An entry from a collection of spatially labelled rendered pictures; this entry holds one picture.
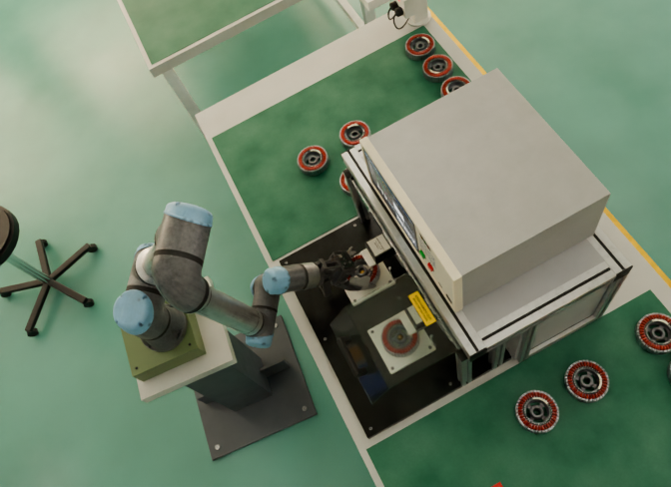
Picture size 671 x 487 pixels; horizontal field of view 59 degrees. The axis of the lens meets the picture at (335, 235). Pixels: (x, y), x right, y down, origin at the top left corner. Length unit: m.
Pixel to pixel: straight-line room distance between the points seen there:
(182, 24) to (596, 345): 2.10
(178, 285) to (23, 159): 2.66
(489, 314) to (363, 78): 1.20
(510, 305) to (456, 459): 0.50
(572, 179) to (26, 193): 3.07
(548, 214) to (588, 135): 1.77
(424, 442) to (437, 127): 0.87
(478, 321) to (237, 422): 1.48
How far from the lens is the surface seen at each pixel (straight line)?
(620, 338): 1.89
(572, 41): 3.47
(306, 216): 2.07
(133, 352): 2.02
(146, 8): 3.03
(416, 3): 2.45
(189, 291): 1.42
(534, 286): 1.51
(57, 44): 4.47
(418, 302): 1.54
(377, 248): 1.77
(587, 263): 1.55
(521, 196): 1.38
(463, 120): 1.49
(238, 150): 2.30
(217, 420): 2.73
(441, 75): 2.28
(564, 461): 1.79
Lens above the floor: 2.51
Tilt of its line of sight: 61 degrees down
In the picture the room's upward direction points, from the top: 24 degrees counter-clockwise
